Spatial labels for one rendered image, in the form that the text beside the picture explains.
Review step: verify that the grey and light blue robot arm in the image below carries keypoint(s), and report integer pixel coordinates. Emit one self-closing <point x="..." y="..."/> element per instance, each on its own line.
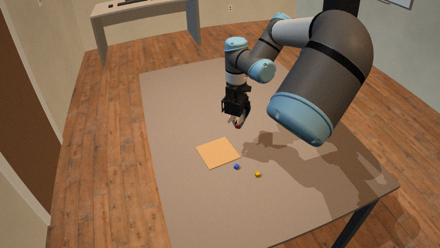
<point x="322" y="83"/>

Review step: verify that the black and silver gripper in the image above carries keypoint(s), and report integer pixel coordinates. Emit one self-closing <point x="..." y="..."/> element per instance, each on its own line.
<point x="236" y="103"/>

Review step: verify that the orange flat mat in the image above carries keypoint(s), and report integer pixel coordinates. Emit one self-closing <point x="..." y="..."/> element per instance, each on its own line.
<point x="217" y="153"/>

